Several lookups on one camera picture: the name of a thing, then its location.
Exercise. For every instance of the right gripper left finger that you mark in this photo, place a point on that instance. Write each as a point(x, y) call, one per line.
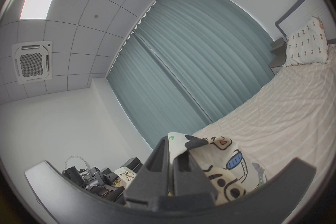
point(152, 173)

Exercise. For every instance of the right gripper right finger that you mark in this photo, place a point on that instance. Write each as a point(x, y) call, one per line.
point(191, 181)

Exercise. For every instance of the white printed pyjama top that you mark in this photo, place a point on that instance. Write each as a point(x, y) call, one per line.
point(223, 165)

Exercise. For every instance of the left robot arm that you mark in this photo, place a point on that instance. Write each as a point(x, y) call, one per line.
point(95, 178)

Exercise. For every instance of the blue-green curtain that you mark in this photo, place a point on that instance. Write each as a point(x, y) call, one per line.
point(210, 47)
point(147, 91)

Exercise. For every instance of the bed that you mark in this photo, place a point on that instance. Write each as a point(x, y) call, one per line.
point(288, 112)

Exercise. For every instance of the grey bedside table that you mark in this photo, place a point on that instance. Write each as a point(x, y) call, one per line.
point(278, 57)

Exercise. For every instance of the ceiling air conditioner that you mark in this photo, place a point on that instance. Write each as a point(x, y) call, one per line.
point(32, 62)

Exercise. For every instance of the white printed pillow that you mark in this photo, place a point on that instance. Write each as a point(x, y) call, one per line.
point(305, 44)

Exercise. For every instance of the ceiling light panel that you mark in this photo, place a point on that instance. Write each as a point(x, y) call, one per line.
point(39, 0)

